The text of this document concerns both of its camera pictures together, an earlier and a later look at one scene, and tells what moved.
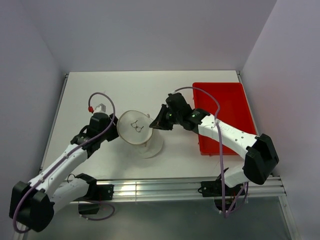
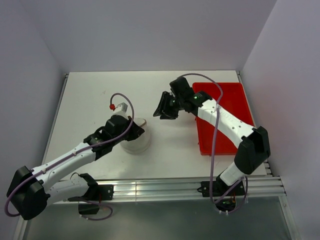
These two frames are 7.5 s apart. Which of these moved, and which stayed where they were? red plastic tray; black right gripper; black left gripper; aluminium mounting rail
Moved: black left gripper; black right gripper
Stayed: red plastic tray; aluminium mounting rail
